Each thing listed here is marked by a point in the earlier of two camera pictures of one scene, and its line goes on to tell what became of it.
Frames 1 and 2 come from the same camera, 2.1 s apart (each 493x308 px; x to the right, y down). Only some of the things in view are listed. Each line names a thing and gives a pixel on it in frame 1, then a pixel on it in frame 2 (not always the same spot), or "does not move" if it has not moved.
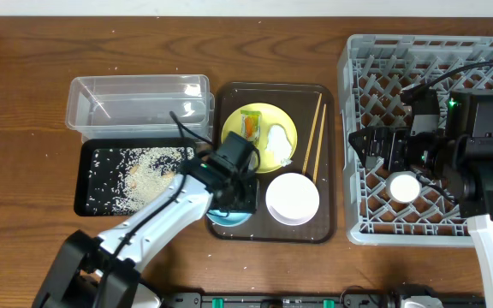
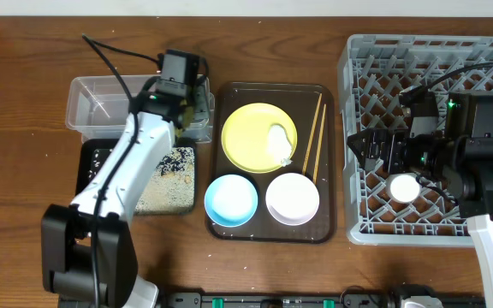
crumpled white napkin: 279,143 does not move
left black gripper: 241,200 to 199,109
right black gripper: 396,138 does not move
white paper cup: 403,186 does not move
